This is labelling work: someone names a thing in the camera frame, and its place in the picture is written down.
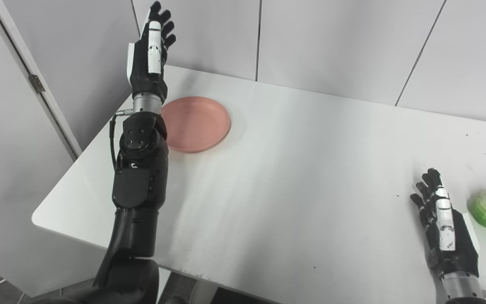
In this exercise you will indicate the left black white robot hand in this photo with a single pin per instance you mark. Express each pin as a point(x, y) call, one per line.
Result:
point(144, 71)

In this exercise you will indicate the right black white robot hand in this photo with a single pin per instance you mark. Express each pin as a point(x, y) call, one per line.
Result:
point(458, 240)

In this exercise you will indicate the pink round plate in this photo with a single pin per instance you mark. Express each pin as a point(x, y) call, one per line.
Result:
point(196, 124)

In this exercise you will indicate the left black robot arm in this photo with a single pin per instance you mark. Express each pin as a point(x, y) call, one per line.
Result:
point(137, 185)

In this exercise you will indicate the metal door hinge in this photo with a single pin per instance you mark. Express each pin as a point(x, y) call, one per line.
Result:
point(37, 83)

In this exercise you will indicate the white table leg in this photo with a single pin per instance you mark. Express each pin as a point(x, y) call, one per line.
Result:
point(203, 293)

